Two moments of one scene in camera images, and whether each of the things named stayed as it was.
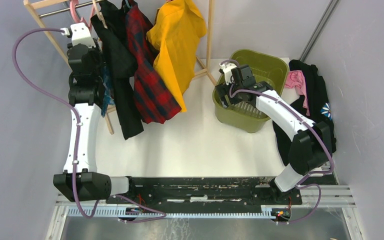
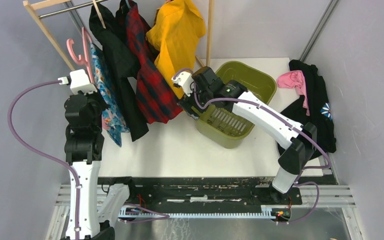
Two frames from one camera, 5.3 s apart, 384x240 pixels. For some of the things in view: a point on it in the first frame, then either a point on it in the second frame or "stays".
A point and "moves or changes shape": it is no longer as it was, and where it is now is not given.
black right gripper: [223, 89] -> [187, 103]
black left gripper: [97, 52] -> [97, 95]
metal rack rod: [68, 9] stays
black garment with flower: [319, 105] stays
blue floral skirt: [108, 96] moves or changes shape
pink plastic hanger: [73, 3] moves or changes shape
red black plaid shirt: [157, 100] stays
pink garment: [295, 79] stays
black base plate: [240, 192] stays
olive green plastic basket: [269, 68] -> [223, 127]
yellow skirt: [179, 26] stays
